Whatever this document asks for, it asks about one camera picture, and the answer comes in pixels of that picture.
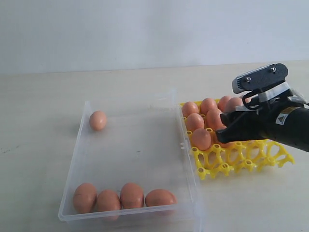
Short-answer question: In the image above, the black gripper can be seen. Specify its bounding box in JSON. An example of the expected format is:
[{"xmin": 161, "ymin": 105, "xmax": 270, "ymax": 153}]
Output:
[{"xmin": 216, "ymin": 101, "xmax": 287, "ymax": 143}]

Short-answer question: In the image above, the brown egg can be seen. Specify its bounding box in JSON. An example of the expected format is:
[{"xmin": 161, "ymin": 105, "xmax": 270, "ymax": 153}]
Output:
[
  {"xmin": 97, "ymin": 189, "xmax": 121, "ymax": 212},
  {"xmin": 224, "ymin": 97, "xmax": 243, "ymax": 113},
  {"xmin": 145, "ymin": 189, "xmax": 177, "ymax": 207},
  {"xmin": 218, "ymin": 96, "xmax": 233, "ymax": 112},
  {"xmin": 214, "ymin": 125, "xmax": 235, "ymax": 148},
  {"xmin": 89, "ymin": 111, "xmax": 107, "ymax": 131},
  {"xmin": 191, "ymin": 128, "xmax": 211, "ymax": 151},
  {"xmin": 185, "ymin": 113, "xmax": 205, "ymax": 131},
  {"xmin": 182, "ymin": 101, "xmax": 199, "ymax": 117},
  {"xmin": 206, "ymin": 108, "xmax": 226, "ymax": 131},
  {"xmin": 120, "ymin": 182, "xmax": 144, "ymax": 209},
  {"xmin": 200, "ymin": 98, "xmax": 217, "ymax": 115},
  {"xmin": 72, "ymin": 183, "xmax": 97, "ymax": 214}
]

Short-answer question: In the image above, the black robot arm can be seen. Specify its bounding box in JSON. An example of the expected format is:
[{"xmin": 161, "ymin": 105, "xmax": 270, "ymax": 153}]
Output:
[{"xmin": 216, "ymin": 101, "xmax": 309, "ymax": 152}]

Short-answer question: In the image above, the yellow plastic egg tray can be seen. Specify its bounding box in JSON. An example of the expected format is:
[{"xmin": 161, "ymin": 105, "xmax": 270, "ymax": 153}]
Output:
[{"xmin": 183, "ymin": 101, "xmax": 295, "ymax": 179}]

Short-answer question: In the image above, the clear plastic container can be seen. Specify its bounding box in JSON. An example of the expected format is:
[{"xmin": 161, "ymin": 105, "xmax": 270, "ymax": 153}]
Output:
[{"xmin": 58, "ymin": 90, "xmax": 204, "ymax": 232}]

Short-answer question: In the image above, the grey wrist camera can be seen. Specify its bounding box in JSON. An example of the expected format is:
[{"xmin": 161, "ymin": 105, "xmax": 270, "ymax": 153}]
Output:
[{"xmin": 232, "ymin": 63, "xmax": 288, "ymax": 94}]

